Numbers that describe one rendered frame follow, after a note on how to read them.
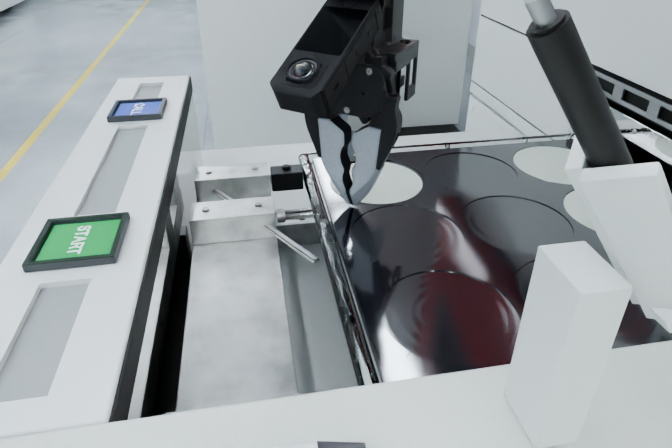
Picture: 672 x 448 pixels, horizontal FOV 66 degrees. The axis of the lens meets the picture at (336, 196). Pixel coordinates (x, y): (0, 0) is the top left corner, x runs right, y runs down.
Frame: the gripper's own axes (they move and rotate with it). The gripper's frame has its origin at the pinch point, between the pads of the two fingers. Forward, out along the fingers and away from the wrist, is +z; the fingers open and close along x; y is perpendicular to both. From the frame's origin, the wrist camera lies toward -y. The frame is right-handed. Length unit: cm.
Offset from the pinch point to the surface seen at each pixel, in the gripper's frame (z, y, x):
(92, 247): -4.8, -21.7, 8.7
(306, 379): 9.6, -14.2, -2.9
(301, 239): 8.7, 2.2, 7.0
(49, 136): 92, 130, 251
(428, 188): 1.6, 7.7, -5.6
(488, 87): 6, 60, -1
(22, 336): -4.0, -28.7, 6.4
